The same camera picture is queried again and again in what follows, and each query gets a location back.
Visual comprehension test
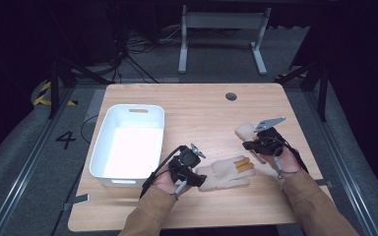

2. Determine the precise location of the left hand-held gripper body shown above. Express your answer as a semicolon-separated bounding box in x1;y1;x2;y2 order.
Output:
167;143;208;187

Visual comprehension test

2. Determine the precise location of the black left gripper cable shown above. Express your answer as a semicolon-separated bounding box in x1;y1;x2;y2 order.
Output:
139;145;185;201

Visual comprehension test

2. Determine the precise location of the yellow black hazard tape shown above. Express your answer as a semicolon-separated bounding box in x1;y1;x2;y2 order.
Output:
32;81;79;107

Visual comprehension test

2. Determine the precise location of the grey tape strip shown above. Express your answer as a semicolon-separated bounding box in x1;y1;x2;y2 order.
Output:
314;179;335;190
61;193;91;211

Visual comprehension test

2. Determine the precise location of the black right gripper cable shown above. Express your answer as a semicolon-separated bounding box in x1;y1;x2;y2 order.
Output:
283;137;310;175

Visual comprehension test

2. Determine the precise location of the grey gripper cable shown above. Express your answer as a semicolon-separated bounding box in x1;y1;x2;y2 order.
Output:
172;179;189;202
273;155;302;181

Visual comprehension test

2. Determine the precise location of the aluminium floor rail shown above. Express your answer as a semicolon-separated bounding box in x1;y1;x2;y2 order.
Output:
0;88;77;236
302;90;378;236

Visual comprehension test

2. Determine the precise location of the grey left gripper cable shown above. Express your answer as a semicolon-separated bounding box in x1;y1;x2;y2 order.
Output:
172;179;189;202

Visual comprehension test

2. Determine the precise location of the person's left hand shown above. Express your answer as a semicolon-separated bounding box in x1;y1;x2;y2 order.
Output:
152;163;194;199

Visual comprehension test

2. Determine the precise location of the bundle of floor cables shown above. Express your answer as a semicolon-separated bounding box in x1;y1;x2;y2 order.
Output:
110;25;185;85

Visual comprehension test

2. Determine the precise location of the white metal desk frame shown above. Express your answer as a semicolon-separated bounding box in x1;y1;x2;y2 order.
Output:
177;4;273;77

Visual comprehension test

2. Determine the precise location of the beige knitted glove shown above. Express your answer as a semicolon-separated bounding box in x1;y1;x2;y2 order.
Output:
234;122;261;143

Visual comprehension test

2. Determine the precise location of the person's right hand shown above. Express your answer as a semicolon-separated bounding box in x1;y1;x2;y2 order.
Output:
257;145;303;180

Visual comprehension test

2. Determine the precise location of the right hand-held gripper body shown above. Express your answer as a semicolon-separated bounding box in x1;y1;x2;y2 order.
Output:
251;116;290;157

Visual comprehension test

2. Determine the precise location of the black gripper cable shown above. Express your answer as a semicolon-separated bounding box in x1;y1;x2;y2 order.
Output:
283;137;310;175
139;145;185;201

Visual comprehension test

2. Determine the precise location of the beige glove with orange fingertips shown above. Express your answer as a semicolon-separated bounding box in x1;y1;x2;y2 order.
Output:
195;154;256;193

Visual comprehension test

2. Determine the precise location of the black tripod stand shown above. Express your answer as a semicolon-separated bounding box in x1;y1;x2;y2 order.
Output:
46;57;113;120
274;57;330;123

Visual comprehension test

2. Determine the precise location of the white plastic bin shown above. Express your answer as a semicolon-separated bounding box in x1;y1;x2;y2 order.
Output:
89;103;165;189

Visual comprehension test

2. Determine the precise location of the grey right gripper cable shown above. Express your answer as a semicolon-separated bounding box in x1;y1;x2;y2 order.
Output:
273;155;302;181

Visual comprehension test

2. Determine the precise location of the thin black floor cable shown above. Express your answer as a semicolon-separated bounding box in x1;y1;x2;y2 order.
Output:
80;114;100;145

